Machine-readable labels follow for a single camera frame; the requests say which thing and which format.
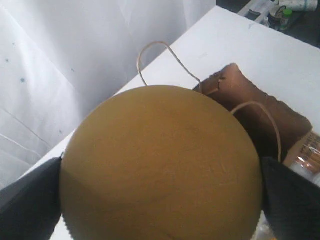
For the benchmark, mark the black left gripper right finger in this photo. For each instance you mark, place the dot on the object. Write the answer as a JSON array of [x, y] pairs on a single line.
[[291, 203]]

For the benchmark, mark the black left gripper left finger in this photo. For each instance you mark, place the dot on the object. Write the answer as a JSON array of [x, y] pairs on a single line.
[[30, 208]]

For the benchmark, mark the brown paper shopping bag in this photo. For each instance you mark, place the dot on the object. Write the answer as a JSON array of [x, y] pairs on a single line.
[[276, 129]]

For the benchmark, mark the spaghetti packet dark blue ends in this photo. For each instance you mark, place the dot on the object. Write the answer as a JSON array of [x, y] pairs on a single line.
[[307, 165]]

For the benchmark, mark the green lidded jar background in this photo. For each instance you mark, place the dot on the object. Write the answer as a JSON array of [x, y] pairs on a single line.
[[285, 19]]

